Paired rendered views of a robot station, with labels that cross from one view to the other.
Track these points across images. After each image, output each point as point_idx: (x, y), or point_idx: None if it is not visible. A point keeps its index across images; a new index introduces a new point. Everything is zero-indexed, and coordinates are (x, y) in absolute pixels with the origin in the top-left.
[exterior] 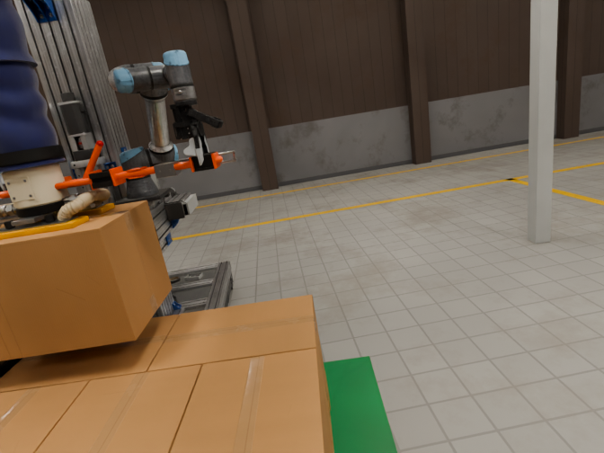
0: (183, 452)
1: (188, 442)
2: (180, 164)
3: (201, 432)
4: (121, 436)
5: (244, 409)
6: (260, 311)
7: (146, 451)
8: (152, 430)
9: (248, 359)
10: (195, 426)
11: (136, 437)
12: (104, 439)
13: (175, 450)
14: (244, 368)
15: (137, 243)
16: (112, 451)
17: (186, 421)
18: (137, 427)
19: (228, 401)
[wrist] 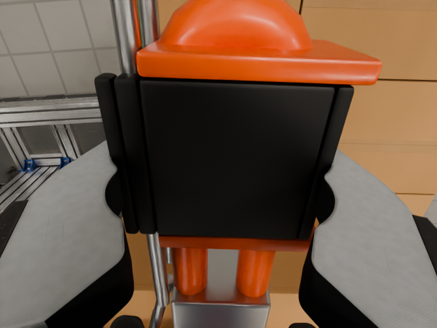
0: (425, 65)
1: (415, 64)
2: (268, 271)
3: (409, 52)
4: (371, 131)
5: (401, 4)
6: (177, 2)
7: (403, 103)
8: (379, 105)
9: (307, 10)
10: (397, 61)
11: (380, 118)
12: (367, 144)
13: (418, 74)
14: (322, 15)
15: None
16: (387, 132)
17: (384, 73)
18: (367, 121)
19: (376, 28)
